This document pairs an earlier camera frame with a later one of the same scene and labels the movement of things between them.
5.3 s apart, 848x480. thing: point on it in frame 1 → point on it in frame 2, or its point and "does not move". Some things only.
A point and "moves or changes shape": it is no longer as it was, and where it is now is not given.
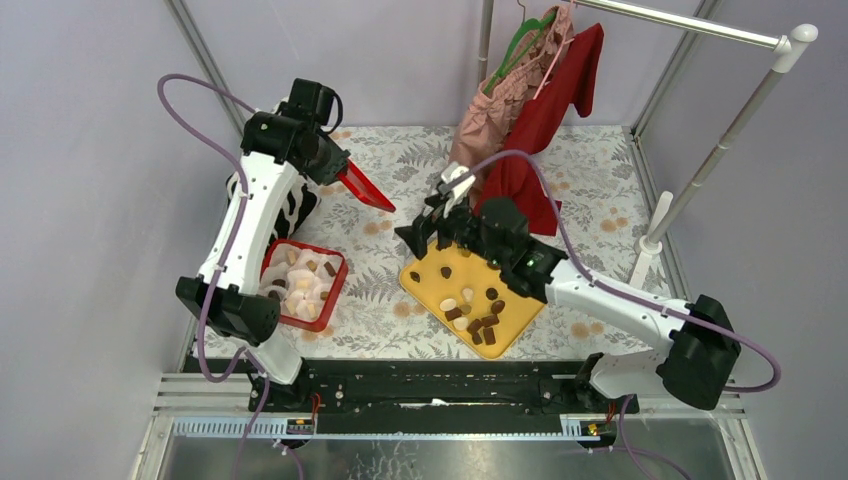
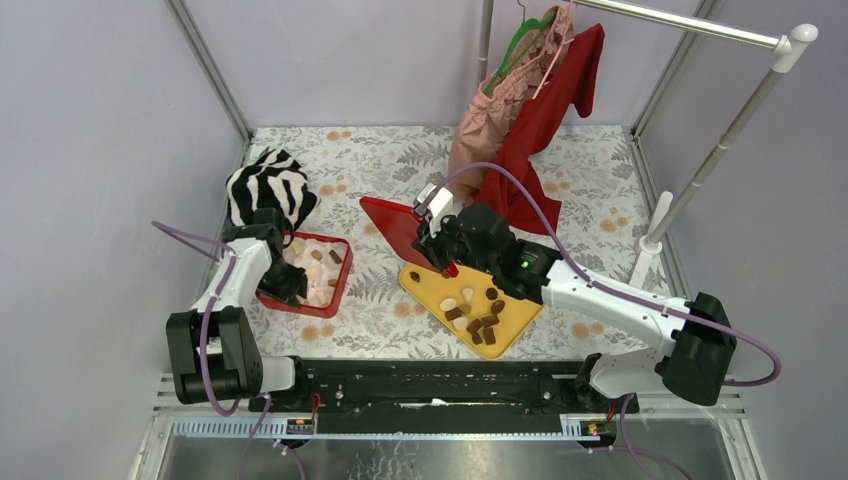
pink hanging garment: [487, 125] does not move
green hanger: [519, 45] does not move
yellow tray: [467, 292] does not move
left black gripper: [325, 173] → [297, 284]
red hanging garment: [573, 75] does not move
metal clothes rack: [785, 48] does not move
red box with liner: [305, 280] moves or changes shape
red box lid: [363, 187] → [402, 225]
